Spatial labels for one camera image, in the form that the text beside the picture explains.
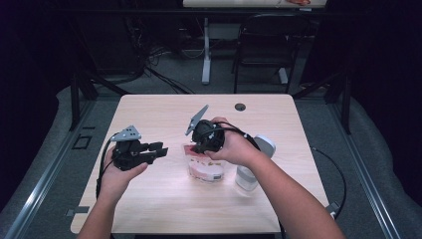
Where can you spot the orange thing on desk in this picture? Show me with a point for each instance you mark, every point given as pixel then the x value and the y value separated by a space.
pixel 298 2

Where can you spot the black floor tape strip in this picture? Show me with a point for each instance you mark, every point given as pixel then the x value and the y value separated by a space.
pixel 88 127

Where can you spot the red and clear spout pouch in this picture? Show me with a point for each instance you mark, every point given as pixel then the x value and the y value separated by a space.
pixel 205 171

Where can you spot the white desk leg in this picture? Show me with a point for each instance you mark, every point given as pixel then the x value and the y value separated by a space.
pixel 206 66
pixel 283 76

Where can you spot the person's right hand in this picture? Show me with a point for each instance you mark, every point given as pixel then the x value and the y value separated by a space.
pixel 237 149

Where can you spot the black folding chair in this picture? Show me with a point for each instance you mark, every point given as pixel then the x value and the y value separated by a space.
pixel 265 43

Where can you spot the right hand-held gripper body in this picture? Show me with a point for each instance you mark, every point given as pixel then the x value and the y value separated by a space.
pixel 209 136

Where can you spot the black metal stand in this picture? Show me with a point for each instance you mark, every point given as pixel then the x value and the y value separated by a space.
pixel 346 109
pixel 75 106

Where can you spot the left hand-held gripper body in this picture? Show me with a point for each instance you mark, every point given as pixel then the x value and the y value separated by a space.
pixel 127 156

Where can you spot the aluminium floor rail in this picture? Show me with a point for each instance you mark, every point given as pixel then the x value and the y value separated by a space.
pixel 40 186
pixel 368 186

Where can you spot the person's left hand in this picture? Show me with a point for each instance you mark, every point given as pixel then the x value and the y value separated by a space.
pixel 114 179

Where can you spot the grey floor tape piece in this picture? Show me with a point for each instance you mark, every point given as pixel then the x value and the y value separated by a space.
pixel 78 210

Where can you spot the light background desk top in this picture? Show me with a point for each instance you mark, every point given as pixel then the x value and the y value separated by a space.
pixel 232 3

